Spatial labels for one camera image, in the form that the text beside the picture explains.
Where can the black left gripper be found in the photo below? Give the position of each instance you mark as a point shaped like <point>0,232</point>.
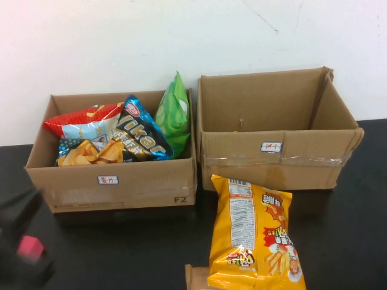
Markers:
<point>10,220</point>

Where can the blue polka-dot potato chip bag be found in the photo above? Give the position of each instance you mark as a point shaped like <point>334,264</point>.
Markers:
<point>78,154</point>

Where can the dark blue shrimp chip bag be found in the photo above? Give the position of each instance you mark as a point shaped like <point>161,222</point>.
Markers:
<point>142,136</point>

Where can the green snack bag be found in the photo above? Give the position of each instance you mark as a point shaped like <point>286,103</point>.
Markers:
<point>173,117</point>

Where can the large yellow snack bag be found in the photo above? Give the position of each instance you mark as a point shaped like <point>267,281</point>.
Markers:
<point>254,235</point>

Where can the pink foam cube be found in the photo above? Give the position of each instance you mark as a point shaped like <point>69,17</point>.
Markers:
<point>30,247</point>

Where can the cardboard box with F2 print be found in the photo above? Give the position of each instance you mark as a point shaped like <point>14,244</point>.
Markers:
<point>121,187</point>

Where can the red shrimp cracker bag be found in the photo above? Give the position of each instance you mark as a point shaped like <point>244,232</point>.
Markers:
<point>78,121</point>

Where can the black table mat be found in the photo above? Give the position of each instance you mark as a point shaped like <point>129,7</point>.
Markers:
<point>136,247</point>

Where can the small cardboard piece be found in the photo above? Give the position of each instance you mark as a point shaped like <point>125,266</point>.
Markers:
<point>196,278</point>

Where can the taped open cardboard box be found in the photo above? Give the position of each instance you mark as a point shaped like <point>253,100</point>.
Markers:
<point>272,166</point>

